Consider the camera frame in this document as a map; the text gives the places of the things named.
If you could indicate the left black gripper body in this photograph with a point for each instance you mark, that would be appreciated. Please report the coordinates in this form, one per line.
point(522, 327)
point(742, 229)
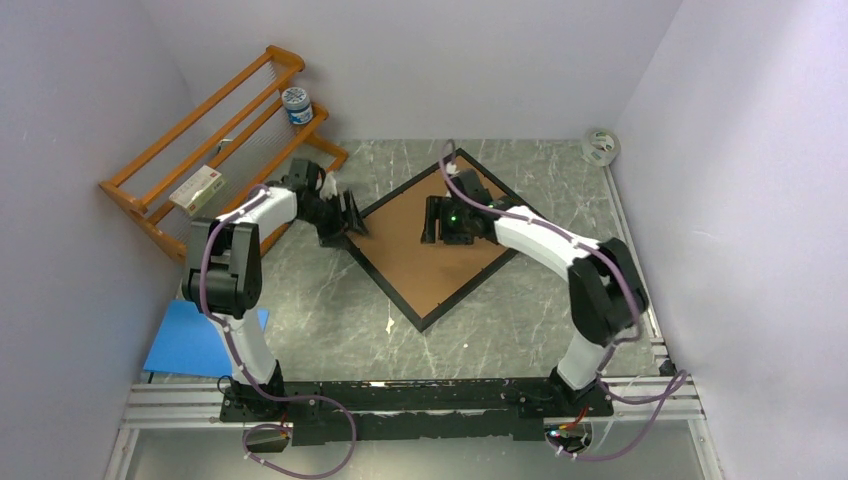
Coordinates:
point(330, 220)

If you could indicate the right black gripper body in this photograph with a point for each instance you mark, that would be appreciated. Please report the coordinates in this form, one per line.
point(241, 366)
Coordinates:
point(453, 226)

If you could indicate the black picture frame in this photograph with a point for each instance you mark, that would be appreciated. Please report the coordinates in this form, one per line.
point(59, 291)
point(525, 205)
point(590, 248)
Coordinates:
point(397, 298)

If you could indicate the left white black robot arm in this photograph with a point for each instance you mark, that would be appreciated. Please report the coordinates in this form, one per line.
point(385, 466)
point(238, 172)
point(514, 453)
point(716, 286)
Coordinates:
point(223, 265)

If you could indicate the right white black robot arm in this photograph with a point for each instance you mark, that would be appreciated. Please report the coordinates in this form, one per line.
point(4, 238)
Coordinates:
point(606, 294)

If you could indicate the orange wooden rack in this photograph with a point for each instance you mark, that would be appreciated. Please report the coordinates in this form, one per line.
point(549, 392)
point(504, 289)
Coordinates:
point(242, 131)

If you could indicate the blue white jar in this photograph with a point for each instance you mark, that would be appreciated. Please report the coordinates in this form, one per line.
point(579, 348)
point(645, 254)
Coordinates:
point(298, 105)

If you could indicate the white red small box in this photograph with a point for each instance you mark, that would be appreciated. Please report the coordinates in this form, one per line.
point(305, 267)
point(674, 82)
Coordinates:
point(195, 192)

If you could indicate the clear tape roll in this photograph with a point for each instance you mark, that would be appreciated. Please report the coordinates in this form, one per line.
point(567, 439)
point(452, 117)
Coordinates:
point(599, 147)

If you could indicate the blue paper sheet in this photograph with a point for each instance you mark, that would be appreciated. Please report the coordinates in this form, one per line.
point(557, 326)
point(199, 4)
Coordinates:
point(188, 343)

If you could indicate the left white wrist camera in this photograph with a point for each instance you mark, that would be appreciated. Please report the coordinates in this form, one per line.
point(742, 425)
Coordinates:
point(329, 188)

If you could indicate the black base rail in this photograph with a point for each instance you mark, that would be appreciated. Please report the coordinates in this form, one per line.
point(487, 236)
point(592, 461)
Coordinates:
point(522, 408)

